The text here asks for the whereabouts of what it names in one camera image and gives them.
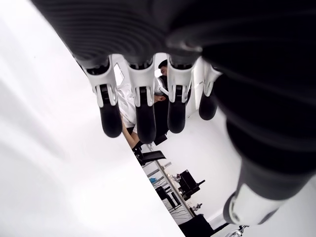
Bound metal frame workbench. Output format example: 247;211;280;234
144;143;197;219

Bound black machine on workbench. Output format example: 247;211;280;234
177;169;206;201

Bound person in black top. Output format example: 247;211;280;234
153;59;194;139

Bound person in white shirt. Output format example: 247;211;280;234
115;81;166;149

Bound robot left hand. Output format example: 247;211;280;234
29;0;316;226

